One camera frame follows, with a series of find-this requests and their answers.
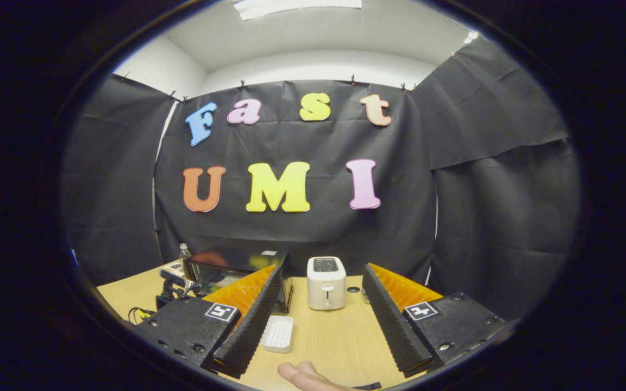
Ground long ceiling light panel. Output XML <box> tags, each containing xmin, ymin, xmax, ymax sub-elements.
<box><xmin>234</xmin><ymin>0</ymin><xmax>362</xmax><ymax>21</ymax></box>

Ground black electric oven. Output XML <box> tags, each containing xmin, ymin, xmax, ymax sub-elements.
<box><xmin>185</xmin><ymin>250</ymin><xmax>295</xmax><ymax>314</ymax></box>

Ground small white plate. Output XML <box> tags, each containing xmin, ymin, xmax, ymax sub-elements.
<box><xmin>261</xmin><ymin>315</ymin><xmax>295</xmax><ymax>354</ymax></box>

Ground white toaster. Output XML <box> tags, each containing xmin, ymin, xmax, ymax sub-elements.
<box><xmin>306</xmin><ymin>256</ymin><xmax>347</xmax><ymax>311</ymax></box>

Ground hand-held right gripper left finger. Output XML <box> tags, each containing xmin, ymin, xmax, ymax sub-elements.
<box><xmin>131</xmin><ymin>264</ymin><xmax>285</xmax><ymax>379</ymax></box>

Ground black backdrop cloth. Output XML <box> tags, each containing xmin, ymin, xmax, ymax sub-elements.
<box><xmin>60</xmin><ymin>37</ymin><xmax>580</xmax><ymax>321</ymax></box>

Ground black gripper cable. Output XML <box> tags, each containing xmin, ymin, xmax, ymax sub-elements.
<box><xmin>127</xmin><ymin>306</ymin><xmax>157</xmax><ymax>323</ymax></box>

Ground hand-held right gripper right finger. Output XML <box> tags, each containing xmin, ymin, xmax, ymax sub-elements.
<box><xmin>362</xmin><ymin>263</ymin><xmax>509</xmax><ymax>378</ymax></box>

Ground row of small cloth clips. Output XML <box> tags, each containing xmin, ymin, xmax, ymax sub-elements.
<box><xmin>120</xmin><ymin>50</ymin><xmax>458</xmax><ymax>104</ymax></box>

